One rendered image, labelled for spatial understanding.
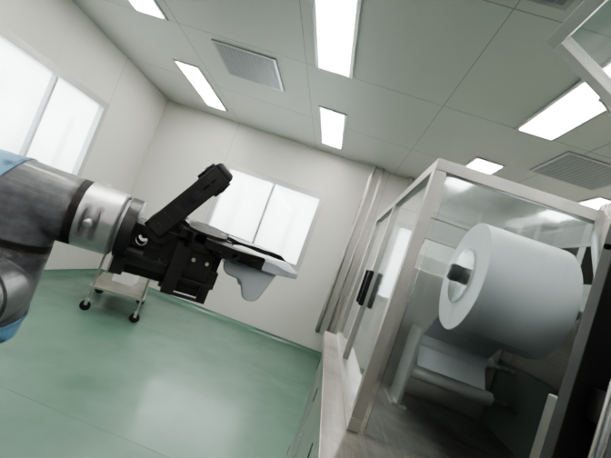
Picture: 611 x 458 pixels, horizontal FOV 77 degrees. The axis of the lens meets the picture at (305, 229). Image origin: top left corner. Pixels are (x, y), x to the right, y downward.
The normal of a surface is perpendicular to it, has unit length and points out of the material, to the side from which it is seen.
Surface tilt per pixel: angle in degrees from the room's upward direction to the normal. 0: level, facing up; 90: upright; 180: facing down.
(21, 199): 91
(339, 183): 90
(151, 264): 98
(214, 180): 96
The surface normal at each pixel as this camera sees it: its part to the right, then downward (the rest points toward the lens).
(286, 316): -0.06, -0.09
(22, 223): 0.65, 0.18
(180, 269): 0.27, 0.18
